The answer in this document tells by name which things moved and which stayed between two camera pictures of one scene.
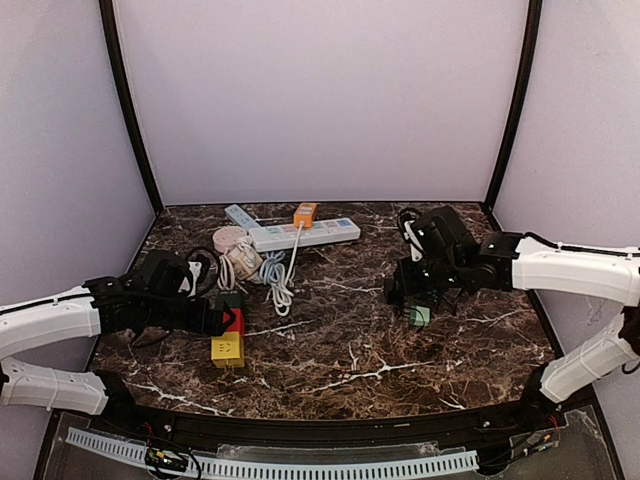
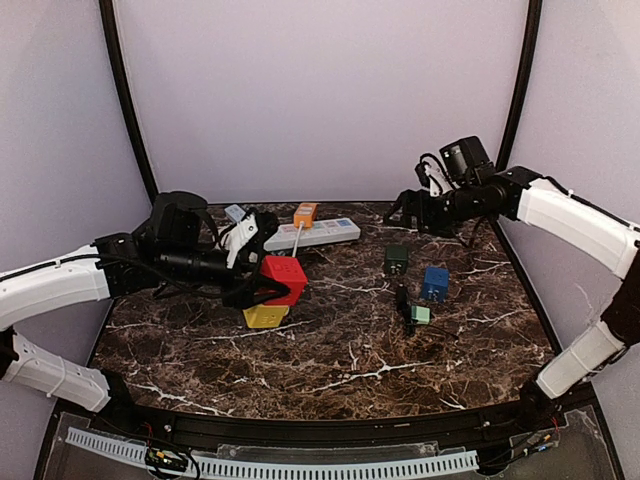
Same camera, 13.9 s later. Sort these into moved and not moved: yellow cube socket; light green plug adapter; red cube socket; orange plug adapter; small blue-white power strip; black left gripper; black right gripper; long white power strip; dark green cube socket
Moved: black left gripper; black right gripper; red cube socket; yellow cube socket; dark green cube socket
Not moved: light green plug adapter; orange plug adapter; long white power strip; small blue-white power strip
